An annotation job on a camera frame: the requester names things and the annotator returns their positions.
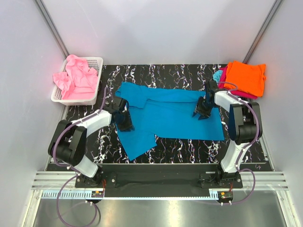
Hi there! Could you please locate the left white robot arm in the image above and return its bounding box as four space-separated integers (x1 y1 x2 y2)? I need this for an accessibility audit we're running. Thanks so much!
48 97 134 187

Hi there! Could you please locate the magenta folded t-shirt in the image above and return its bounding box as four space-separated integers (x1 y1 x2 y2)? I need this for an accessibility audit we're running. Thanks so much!
217 66 258 99

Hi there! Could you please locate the pink t-shirt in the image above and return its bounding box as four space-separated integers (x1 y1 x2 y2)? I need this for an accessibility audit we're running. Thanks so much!
53 54 98 100

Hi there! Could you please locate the aluminium rail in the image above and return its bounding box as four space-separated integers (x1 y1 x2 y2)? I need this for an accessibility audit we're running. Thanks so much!
31 172 288 201

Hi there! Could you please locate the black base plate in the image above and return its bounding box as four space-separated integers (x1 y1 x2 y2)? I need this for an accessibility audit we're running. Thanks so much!
75 164 242 199

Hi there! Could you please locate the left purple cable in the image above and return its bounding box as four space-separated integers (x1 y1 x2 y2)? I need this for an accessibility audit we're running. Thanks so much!
52 87 112 227

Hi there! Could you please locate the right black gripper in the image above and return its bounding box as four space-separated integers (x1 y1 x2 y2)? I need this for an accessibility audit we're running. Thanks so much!
192 96 216 120

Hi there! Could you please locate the purple cable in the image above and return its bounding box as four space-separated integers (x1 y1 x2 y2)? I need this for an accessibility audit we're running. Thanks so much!
52 87 112 227
196 81 260 206

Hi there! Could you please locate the white plastic basket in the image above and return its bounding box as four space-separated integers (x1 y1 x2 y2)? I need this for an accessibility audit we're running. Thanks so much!
51 57 103 106

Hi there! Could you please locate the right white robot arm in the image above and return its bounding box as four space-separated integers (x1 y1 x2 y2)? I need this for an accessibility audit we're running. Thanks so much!
193 80 263 188

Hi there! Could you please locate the light blue folded t-shirt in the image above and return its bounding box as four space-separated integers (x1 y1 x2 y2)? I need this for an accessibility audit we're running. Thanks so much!
213 70 223 83

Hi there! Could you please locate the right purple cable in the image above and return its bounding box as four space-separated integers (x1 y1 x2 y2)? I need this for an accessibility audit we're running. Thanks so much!
196 81 260 206

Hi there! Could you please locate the orange folded t-shirt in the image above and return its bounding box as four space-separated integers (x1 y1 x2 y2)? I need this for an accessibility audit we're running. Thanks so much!
224 61 267 97

